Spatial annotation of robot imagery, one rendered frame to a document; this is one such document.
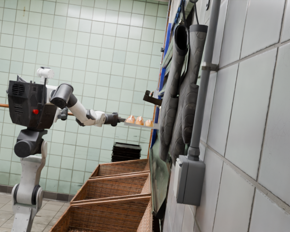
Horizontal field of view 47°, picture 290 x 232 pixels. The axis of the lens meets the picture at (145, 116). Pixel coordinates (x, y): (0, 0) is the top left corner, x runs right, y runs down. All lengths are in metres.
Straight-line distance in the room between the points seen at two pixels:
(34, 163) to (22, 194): 0.22
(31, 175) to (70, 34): 2.19
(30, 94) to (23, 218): 0.87
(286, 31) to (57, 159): 3.97
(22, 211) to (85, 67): 2.12
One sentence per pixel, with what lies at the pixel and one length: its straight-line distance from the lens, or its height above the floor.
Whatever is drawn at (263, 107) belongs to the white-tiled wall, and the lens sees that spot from 0.40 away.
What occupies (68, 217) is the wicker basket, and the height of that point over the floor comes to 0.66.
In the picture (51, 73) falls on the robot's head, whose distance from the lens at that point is 2.40.
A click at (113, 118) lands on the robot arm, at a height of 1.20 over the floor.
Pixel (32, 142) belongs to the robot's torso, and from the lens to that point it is 2.29.
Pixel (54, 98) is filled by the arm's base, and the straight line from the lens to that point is 2.20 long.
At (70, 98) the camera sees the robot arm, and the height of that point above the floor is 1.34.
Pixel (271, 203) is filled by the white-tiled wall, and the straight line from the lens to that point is 0.35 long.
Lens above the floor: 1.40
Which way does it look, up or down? 3 degrees down
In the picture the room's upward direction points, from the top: 8 degrees clockwise
